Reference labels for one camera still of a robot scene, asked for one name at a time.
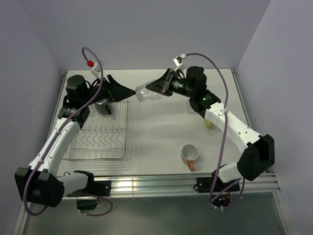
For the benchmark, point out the clear round glass cup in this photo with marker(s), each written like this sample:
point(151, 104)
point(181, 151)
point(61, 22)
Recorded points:
point(143, 94)

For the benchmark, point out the small clear glass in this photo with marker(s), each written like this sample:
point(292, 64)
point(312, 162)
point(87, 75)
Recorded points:
point(189, 108)

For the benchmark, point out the wire dish rack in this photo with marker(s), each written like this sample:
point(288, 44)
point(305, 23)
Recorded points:
point(103, 137)

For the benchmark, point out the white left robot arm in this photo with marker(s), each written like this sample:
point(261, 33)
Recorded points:
point(37, 183)

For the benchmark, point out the pale yellow mug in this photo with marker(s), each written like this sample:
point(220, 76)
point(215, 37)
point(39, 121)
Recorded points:
point(208, 124)

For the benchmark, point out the aluminium rail frame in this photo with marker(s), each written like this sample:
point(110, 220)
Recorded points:
point(152, 189)

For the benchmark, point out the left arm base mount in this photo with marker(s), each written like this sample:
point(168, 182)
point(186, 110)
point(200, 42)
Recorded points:
point(88, 199)

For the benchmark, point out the dark green ceramic mug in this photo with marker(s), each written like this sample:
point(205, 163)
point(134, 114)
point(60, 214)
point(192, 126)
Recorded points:
point(103, 107)

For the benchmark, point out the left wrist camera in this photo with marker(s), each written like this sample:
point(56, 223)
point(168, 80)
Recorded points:
point(95, 68)

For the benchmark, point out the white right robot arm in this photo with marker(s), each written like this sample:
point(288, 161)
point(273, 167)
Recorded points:
point(257, 151)

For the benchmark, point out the pink mug white interior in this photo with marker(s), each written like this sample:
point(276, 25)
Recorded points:
point(189, 153)

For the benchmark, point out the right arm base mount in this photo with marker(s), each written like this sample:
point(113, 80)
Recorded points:
point(204, 184)

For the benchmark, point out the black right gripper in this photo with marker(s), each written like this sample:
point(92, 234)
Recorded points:
point(163, 84)

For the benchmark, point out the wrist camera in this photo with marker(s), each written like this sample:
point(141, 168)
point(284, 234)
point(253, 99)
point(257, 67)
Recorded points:
point(95, 68)
point(179, 62)

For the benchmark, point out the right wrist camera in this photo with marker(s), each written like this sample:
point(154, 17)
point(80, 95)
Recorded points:
point(179, 62)

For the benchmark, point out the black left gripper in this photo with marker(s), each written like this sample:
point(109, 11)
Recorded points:
point(114, 91)

